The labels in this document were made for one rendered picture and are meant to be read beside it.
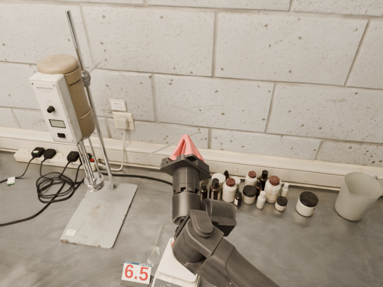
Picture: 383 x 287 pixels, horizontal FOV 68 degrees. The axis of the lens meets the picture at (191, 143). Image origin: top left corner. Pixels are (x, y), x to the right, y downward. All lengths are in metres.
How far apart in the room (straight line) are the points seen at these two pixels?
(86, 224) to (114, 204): 0.13
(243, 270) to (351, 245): 0.73
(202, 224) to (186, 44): 0.67
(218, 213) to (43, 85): 0.52
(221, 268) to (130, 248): 0.62
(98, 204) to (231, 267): 0.80
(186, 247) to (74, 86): 0.52
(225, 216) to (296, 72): 0.62
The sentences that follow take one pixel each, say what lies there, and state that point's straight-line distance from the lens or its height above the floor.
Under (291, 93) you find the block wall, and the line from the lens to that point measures 1.09.
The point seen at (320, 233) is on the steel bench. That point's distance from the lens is 1.19.
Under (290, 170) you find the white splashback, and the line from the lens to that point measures 1.25.
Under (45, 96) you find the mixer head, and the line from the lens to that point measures 0.81.
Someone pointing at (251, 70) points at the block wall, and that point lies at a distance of 1.04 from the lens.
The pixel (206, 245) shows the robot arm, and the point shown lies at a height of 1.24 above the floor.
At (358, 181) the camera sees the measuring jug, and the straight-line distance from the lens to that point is 1.28.
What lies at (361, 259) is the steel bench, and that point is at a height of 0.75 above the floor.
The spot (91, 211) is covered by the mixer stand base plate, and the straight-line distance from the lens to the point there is 1.20.
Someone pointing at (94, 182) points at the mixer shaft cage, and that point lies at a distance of 1.07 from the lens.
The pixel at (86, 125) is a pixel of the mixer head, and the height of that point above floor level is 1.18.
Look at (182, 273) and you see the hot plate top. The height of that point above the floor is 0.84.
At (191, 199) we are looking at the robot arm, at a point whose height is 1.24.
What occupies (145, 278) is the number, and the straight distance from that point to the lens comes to 1.01.
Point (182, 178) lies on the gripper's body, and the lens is 0.58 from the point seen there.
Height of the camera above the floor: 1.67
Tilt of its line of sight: 39 degrees down
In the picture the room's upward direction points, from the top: straight up
